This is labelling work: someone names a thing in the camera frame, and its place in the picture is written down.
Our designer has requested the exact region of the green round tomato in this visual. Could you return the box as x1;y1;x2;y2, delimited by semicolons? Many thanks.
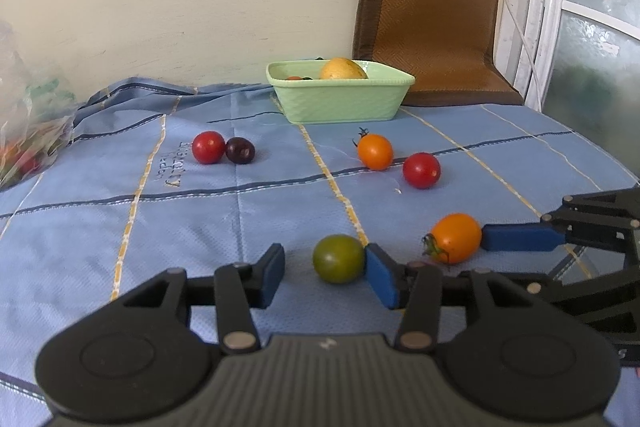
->
312;234;366;284

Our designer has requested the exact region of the orange oval tomato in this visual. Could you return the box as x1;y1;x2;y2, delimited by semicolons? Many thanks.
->
423;213;482;265

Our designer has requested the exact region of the red cherry tomato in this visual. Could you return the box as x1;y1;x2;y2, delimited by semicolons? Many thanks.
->
191;131;226;165
402;152;442;190

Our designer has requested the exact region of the dark purple cherry tomato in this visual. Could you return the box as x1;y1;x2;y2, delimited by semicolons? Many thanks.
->
226;136;256;165

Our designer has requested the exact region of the yellow mango fruit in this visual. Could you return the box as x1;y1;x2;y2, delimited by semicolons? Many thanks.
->
319;57;368;80

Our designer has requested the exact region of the light blue checked tablecloth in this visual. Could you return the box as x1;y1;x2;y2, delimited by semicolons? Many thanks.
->
1;79;637;426

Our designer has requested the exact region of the light green ribbed basket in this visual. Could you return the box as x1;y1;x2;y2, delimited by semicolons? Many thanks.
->
266;60;416;124

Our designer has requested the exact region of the frosted glass door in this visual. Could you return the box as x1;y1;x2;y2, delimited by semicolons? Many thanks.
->
544;0;639;171

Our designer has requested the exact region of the brown woven seat cushion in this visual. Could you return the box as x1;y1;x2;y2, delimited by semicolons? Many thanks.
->
352;0;523;107

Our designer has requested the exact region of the clear plastic bag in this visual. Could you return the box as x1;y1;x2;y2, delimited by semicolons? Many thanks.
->
1;22;78;190

